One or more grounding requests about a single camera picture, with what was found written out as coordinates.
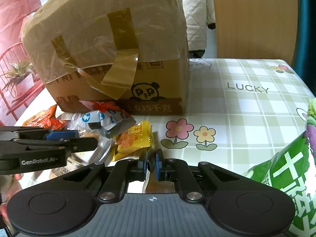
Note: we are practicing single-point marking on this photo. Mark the green checked tablecloth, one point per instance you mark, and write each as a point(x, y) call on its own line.
point(238, 113)

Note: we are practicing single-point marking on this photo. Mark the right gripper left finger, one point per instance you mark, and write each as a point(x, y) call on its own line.
point(142, 165)

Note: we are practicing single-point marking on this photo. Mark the teal curtain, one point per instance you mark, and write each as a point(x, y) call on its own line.
point(304, 57)

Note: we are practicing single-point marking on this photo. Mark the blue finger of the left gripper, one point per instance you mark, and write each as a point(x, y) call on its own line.
point(74, 145)
point(36, 133)

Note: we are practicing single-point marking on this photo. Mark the orange snack packet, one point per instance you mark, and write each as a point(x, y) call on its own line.
point(45, 119)

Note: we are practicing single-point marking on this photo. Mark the white blue snack packet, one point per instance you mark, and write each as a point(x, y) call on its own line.
point(109, 124)

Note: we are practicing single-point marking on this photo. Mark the yellow snack packet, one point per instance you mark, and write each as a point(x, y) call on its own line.
point(132, 141)

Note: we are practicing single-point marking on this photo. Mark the wooden board panel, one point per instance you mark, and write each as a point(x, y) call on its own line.
point(256, 29)

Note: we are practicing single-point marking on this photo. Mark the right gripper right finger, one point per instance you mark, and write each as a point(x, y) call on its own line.
point(162, 169)

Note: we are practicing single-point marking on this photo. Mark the green snack bag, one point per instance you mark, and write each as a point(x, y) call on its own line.
point(292, 170)

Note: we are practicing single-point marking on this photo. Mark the white quilted blanket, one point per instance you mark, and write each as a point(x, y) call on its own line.
point(199, 15)

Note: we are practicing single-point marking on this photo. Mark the red printed backdrop cloth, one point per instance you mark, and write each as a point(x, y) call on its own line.
point(20, 84)

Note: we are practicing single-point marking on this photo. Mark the brown cardboard box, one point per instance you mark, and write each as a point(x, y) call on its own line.
point(132, 52)

